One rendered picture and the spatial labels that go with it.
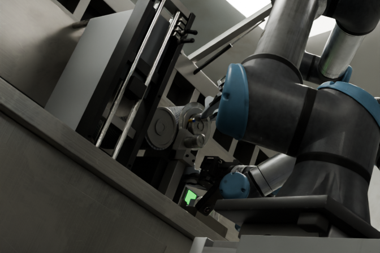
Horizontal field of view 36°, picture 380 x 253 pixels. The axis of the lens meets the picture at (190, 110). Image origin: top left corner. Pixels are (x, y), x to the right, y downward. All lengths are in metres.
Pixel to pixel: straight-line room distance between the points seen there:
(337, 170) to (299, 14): 0.36
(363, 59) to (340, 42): 2.86
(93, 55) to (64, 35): 0.23
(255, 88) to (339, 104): 0.13
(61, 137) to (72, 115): 0.48
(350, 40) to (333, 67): 0.15
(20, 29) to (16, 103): 0.78
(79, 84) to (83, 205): 0.55
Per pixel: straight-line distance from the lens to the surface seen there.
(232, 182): 1.44
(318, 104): 0.93
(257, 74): 0.94
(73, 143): 1.14
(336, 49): 1.46
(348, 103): 0.94
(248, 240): 0.71
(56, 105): 1.70
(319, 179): 0.88
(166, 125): 1.72
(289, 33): 1.08
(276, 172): 1.45
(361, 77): 4.49
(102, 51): 1.70
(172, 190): 1.68
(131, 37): 1.48
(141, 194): 1.26
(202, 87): 2.35
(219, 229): 1.86
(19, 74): 1.82
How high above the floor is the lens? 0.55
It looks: 24 degrees up
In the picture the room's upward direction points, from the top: 22 degrees clockwise
